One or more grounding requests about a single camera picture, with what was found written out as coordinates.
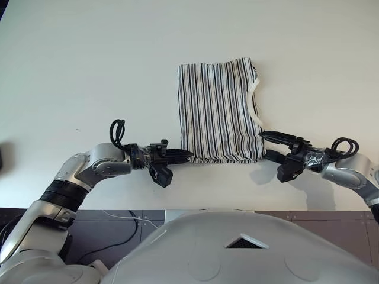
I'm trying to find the black floor cable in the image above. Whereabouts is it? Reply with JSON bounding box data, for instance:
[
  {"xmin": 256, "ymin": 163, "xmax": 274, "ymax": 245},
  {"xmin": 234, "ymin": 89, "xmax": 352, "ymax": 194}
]
[{"xmin": 70, "ymin": 210, "xmax": 140, "ymax": 262}]

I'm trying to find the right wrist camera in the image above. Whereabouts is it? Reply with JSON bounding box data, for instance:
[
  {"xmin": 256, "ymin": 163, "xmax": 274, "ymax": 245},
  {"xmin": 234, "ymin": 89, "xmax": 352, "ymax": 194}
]
[{"xmin": 276, "ymin": 155, "xmax": 304, "ymax": 183}]

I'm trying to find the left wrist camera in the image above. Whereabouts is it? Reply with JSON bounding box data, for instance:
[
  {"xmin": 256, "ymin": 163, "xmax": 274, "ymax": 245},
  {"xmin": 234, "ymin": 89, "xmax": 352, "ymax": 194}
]
[{"xmin": 149, "ymin": 164, "xmax": 174, "ymax": 188}]

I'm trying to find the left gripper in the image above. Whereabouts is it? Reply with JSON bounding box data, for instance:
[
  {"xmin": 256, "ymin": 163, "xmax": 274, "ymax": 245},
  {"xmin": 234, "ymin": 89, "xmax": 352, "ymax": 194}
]
[{"xmin": 126, "ymin": 138, "xmax": 194, "ymax": 172}]

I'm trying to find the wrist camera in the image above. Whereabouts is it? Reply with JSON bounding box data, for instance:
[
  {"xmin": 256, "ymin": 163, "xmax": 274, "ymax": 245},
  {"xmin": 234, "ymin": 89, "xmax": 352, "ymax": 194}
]
[
  {"xmin": 149, "ymin": 164, "xmax": 174, "ymax": 188},
  {"xmin": 276, "ymin": 155, "xmax": 304, "ymax": 183}
]

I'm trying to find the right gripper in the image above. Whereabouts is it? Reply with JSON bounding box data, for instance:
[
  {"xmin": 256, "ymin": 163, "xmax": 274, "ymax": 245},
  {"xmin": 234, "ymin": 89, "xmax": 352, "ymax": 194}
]
[{"xmin": 258, "ymin": 130, "xmax": 330, "ymax": 172}]

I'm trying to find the robot body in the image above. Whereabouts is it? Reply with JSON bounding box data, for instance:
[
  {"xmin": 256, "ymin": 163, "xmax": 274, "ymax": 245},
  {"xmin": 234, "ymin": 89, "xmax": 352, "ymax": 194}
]
[{"xmin": 99, "ymin": 208, "xmax": 372, "ymax": 284}]

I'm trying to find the striped T-shirt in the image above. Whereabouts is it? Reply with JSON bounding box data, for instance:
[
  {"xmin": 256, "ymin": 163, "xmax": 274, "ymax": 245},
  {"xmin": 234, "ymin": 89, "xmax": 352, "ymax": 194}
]
[{"xmin": 176, "ymin": 57, "xmax": 266, "ymax": 164}]

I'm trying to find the white floor cable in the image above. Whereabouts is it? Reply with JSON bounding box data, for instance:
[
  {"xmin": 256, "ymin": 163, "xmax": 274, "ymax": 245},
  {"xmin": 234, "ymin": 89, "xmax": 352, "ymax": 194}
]
[{"xmin": 101, "ymin": 209, "xmax": 161, "ymax": 230}]

